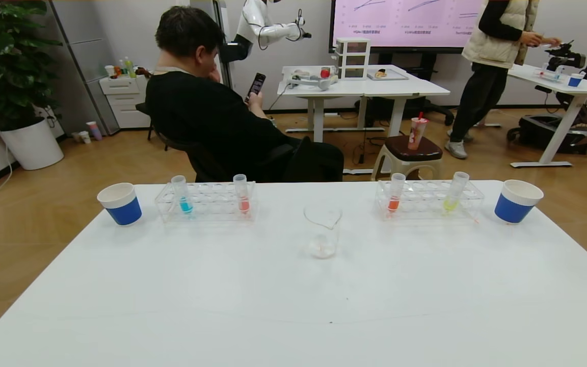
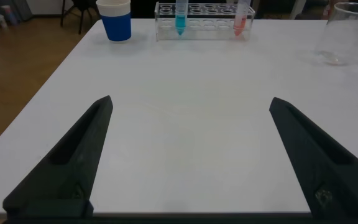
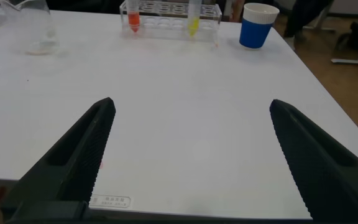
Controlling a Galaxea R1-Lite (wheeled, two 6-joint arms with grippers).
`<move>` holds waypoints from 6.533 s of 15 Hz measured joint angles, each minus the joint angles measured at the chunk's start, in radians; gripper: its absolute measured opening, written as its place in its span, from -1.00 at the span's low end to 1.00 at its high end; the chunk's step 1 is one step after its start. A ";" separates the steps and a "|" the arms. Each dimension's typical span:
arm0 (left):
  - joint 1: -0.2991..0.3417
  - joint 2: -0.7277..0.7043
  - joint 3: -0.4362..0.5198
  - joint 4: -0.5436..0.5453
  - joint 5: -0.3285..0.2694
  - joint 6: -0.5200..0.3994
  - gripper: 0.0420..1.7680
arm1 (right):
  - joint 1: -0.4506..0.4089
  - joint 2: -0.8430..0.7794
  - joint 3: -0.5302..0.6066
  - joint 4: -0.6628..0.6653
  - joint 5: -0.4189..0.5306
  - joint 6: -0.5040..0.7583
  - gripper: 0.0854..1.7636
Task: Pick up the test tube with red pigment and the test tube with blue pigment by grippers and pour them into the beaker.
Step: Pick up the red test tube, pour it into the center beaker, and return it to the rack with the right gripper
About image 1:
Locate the person in black sweater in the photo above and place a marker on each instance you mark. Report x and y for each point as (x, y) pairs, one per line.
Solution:
(196, 117)

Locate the small white cup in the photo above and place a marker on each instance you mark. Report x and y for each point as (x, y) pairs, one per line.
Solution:
(84, 137)

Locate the white drawer cabinet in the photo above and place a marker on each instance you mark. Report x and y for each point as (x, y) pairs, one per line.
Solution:
(123, 102)

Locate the red round object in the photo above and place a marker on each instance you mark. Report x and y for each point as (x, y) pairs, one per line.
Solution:
(325, 72)

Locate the white plant pot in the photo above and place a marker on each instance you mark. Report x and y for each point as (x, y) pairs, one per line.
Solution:
(31, 148)

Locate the drink cup red straw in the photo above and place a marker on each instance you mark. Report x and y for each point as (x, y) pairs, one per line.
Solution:
(417, 133)

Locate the orange-red pigment test tube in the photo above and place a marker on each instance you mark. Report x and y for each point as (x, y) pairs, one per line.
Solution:
(394, 204)

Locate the small clear tube rack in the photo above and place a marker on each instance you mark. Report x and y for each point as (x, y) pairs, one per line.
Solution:
(551, 74)

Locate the white standing desk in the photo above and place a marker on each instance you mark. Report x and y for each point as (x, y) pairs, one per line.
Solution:
(579, 87)

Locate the green potted plant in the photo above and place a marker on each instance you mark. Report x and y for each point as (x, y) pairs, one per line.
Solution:
(3, 61)

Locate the clear glass beaker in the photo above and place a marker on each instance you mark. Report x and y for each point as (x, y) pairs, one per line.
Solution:
(322, 247)

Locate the white mini drawer organiser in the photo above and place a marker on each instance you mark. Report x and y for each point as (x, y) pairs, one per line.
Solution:
(352, 58)

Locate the yellow pigment test tube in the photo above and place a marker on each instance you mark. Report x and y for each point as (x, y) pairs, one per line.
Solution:
(450, 205)

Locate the black TV stand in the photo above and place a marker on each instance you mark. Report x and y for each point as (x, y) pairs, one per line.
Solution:
(428, 69)

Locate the large display screen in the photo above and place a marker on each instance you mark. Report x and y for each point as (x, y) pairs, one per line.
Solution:
(400, 25)

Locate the white humanoid robot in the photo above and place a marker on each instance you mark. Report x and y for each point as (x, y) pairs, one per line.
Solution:
(265, 31)

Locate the pink-red pigment test tube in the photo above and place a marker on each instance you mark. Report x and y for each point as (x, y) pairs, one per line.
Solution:
(244, 205)

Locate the white paper cup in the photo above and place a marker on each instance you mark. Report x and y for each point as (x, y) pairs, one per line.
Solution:
(109, 71)

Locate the black camera rig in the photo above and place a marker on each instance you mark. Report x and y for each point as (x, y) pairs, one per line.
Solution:
(563, 53)

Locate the blue pigment test tube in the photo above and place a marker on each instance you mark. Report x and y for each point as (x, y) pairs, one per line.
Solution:
(185, 205)

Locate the black smartphone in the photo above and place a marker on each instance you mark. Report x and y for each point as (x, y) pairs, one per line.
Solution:
(256, 84)

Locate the clear acrylic tube rack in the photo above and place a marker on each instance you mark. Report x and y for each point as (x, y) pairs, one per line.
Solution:
(423, 203)
(212, 206)

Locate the white double desk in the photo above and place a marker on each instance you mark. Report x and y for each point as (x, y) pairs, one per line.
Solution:
(375, 87)

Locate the beige stool brown seat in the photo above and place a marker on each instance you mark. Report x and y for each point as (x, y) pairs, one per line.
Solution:
(416, 149)

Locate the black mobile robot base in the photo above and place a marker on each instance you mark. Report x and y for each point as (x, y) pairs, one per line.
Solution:
(543, 132)

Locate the black side chair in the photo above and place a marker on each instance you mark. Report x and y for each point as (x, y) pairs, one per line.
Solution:
(143, 109)

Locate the grey tray with food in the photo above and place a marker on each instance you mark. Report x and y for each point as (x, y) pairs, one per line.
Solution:
(388, 75)

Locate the grey tall cabinet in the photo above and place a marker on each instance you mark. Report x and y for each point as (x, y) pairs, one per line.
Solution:
(87, 51)

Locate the small blue paper cup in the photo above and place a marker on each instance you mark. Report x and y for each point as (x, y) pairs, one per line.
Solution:
(575, 81)

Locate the black office chair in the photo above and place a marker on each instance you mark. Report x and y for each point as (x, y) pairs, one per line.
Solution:
(207, 165)

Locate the person in beige vest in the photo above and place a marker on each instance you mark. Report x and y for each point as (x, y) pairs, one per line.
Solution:
(497, 41)

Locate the pink plastic cup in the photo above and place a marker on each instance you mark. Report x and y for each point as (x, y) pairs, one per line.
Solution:
(94, 131)

